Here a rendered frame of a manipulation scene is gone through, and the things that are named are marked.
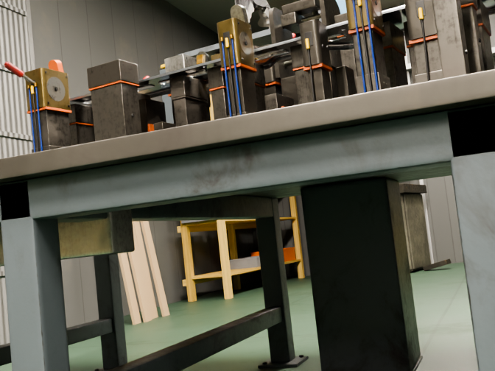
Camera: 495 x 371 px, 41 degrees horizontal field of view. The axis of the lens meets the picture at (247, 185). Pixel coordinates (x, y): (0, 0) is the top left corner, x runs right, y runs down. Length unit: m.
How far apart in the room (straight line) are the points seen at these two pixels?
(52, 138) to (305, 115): 1.10
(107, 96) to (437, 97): 1.10
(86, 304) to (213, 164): 4.15
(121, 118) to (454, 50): 0.95
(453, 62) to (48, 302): 0.88
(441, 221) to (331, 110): 7.03
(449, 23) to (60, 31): 4.45
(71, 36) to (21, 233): 4.32
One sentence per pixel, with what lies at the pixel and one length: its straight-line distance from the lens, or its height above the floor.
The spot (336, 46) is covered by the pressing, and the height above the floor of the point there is 1.00.
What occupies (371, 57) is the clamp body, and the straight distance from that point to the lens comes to 1.49.
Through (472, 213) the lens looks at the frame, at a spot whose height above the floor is 0.50.
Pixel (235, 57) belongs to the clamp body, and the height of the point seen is 0.95.
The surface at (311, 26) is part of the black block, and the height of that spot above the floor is 0.97.
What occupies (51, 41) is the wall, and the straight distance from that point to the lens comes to 5.36.
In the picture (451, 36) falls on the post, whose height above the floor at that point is 0.82.
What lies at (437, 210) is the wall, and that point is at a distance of 8.05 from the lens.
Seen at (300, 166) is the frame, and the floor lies 0.61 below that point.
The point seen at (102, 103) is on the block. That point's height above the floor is 0.92.
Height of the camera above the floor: 0.49
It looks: 5 degrees up
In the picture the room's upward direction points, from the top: 6 degrees counter-clockwise
